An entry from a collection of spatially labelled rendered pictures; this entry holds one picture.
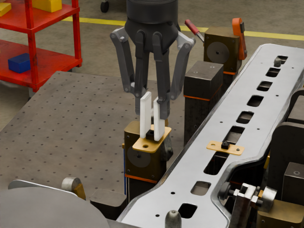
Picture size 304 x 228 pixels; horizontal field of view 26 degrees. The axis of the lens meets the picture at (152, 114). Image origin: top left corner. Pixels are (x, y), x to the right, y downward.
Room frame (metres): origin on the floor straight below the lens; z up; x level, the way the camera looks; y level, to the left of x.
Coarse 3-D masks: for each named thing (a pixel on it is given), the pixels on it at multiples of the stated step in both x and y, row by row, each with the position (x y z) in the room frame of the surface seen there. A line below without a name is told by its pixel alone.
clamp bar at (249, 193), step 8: (224, 184) 0.83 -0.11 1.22; (224, 192) 0.82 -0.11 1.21; (232, 192) 0.83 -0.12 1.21; (240, 192) 0.84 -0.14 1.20; (248, 192) 0.82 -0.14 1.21; (240, 200) 0.81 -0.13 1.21; (248, 200) 0.81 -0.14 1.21; (256, 200) 0.82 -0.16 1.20; (240, 208) 0.81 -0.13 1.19; (248, 208) 0.81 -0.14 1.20; (232, 216) 0.81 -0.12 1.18; (240, 216) 0.81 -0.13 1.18; (248, 216) 0.84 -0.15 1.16; (232, 224) 0.81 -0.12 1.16; (240, 224) 0.81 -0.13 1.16
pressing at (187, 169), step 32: (256, 64) 1.81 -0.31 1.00; (288, 64) 1.81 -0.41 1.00; (224, 96) 1.60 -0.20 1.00; (288, 96) 1.59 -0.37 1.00; (224, 128) 1.41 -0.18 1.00; (256, 128) 1.41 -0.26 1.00; (192, 160) 1.27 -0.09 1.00; (256, 160) 1.26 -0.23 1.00; (160, 192) 1.14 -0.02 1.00; (160, 224) 1.03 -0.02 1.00; (192, 224) 1.03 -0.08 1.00; (224, 224) 1.03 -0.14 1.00
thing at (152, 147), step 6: (150, 132) 0.92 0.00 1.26; (168, 132) 0.94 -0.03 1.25; (144, 138) 0.92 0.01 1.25; (150, 138) 0.91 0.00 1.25; (162, 138) 0.92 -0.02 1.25; (138, 144) 0.90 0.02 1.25; (144, 144) 0.90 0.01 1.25; (150, 144) 0.90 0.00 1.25; (156, 144) 0.90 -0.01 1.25; (138, 150) 0.89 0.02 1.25; (144, 150) 0.88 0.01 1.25; (150, 150) 0.88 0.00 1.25; (156, 150) 0.89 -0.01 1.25
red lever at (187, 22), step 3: (186, 21) 1.99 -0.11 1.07; (189, 21) 1.99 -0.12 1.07; (186, 24) 1.99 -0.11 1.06; (189, 24) 1.99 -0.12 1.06; (192, 24) 1.99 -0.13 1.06; (189, 27) 1.98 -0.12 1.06; (192, 27) 1.98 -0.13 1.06; (195, 27) 1.98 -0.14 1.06; (192, 30) 1.97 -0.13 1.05; (195, 30) 1.97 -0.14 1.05; (198, 30) 1.97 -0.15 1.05; (195, 33) 1.97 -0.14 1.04; (198, 33) 1.97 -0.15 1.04; (198, 36) 1.96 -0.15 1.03; (201, 36) 1.96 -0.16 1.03; (201, 39) 1.95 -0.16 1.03
